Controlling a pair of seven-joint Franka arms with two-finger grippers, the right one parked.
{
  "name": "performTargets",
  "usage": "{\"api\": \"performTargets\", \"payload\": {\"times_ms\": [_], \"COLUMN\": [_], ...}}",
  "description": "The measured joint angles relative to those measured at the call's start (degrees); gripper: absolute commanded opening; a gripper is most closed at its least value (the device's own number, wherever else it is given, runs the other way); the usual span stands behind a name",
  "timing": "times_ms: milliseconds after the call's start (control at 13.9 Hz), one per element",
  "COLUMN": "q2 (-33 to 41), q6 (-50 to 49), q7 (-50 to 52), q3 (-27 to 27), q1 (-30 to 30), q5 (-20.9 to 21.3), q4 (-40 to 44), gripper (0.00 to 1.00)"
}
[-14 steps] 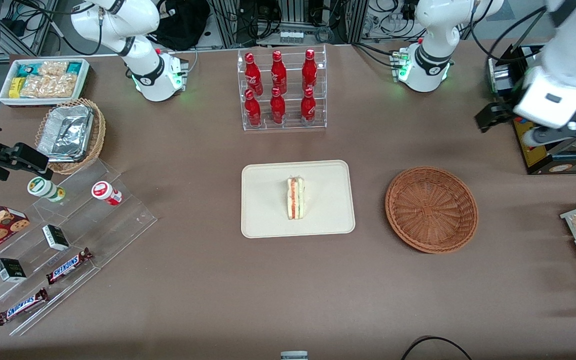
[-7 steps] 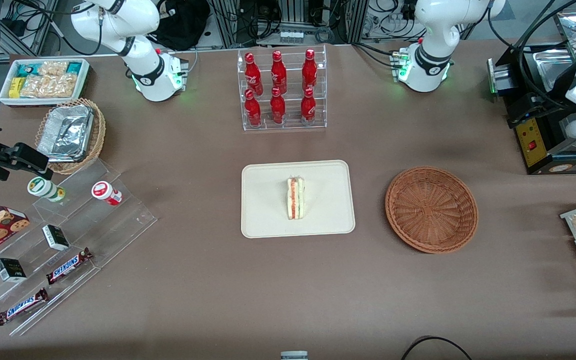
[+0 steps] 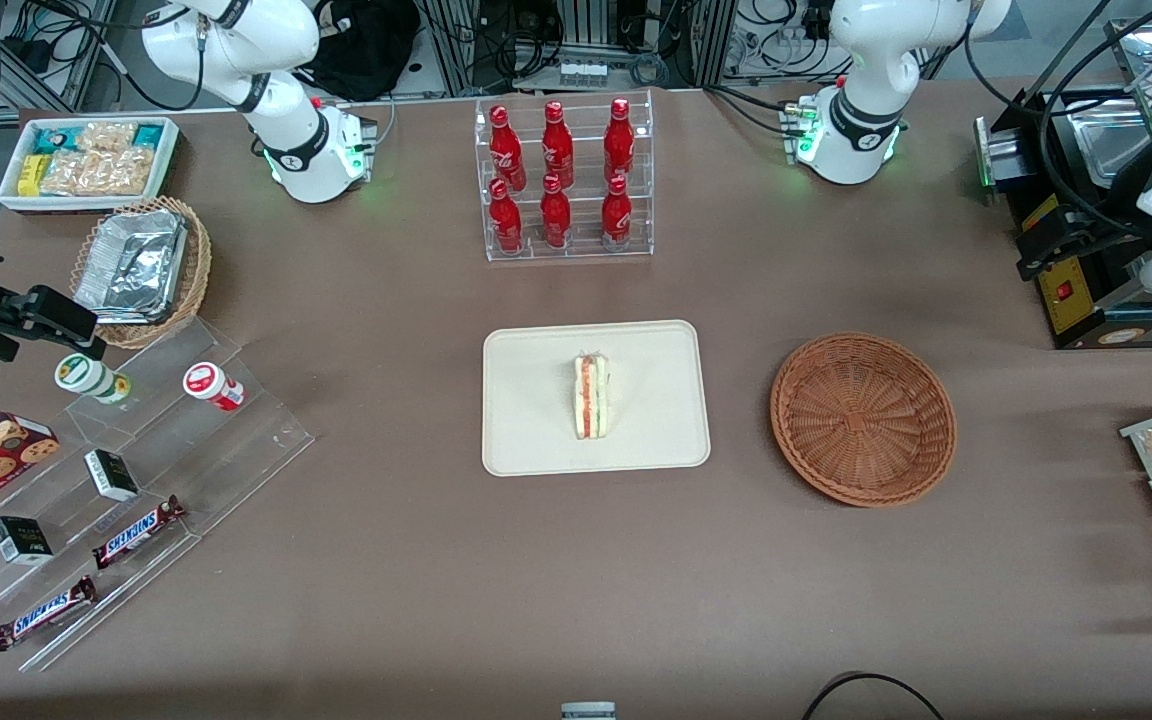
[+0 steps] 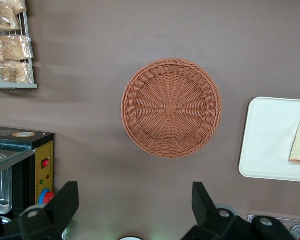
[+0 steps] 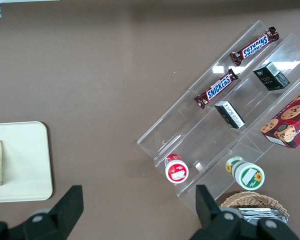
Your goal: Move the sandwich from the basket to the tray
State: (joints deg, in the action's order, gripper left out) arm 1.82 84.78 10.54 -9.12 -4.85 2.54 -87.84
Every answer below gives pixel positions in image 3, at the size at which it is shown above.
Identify triangle sandwich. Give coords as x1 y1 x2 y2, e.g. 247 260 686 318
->
573 353 613 441

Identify small light wicker basket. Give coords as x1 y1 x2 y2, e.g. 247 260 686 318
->
69 195 213 350

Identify large brown wicker basket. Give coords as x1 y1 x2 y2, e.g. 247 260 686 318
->
770 332 958 509

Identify cream plastic tray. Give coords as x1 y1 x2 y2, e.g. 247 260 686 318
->
481 320 712 478

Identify green sunflower lidded jar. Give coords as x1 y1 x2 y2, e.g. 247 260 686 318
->
54 352 133 406

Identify stacked aluminium foil trays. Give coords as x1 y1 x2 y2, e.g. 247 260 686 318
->
74 208 188 324

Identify steel food pan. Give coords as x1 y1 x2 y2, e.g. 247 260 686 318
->
1064 98 1152 161

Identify white plastic snack bin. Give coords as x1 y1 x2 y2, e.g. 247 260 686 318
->
0 116 183 216

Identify black food warmer case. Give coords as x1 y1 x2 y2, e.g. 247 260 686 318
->
974 0 1152 351

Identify clear cracker bag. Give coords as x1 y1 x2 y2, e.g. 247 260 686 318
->
96 148 155 195
41 150 102 197
76 122 137 153

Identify red lidded small jar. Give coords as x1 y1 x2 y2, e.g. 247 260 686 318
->
183 362 246 412

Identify small black carton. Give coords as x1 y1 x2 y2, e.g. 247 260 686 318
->
83 449 141 503
0 515 55 566

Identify clear acrylic stepped stand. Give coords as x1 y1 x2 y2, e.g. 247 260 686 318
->
0 318 315 673

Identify Snickers chocolate bar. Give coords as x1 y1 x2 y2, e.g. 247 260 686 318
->
0 575 99 653
91 495 187 571

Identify black fabric bag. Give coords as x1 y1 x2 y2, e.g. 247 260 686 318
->
298 0 423 102

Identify red cola bottle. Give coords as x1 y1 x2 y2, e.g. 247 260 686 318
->
489 178 524 254
540 174 573 248
489 104 525 191
601 176 634 251
541 100 575 189
603 97 636 186

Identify clear acrylic bottle rack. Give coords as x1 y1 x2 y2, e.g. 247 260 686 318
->
474 89 655 264

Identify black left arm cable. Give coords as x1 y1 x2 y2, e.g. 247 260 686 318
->
964 0 1152 239

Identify aluminium frame rack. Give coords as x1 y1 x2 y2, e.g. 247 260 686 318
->
416 0 767 96

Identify black floor cable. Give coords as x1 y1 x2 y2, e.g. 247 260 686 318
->
801 672 947 720

